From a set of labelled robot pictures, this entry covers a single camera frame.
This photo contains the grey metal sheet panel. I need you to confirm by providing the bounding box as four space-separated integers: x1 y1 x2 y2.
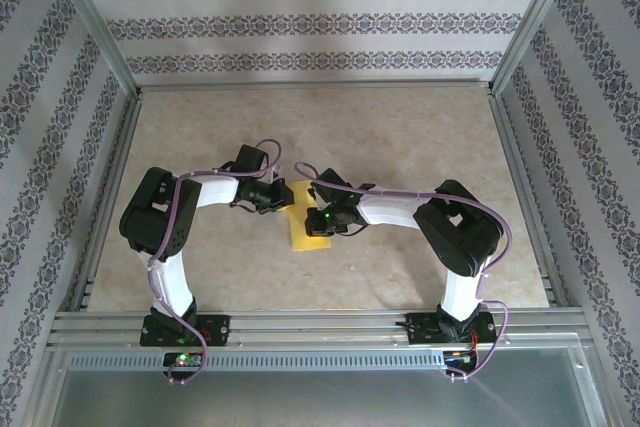
47 346 614 427

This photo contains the controller board with green light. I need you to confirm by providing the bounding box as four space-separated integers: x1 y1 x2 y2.
163 351 204 368

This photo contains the long aluminium mounting rail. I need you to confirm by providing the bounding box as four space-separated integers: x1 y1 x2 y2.
47 307 589 351

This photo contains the short aluminium table rail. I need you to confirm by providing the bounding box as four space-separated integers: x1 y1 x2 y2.
135 78 496 94

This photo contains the grey slotted cable duct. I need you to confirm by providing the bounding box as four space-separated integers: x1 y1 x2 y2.
67 350 446 372

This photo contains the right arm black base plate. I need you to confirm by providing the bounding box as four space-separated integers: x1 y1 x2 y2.
405 311 497 347

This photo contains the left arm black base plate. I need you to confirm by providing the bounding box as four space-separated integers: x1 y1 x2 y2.
141 314 231 348

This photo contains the controller board with orange wires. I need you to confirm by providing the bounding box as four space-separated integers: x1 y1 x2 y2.
444 349 479 366

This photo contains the aluminium frame post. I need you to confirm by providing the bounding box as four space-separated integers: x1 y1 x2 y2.
488 0 591 96
38 0 146 98

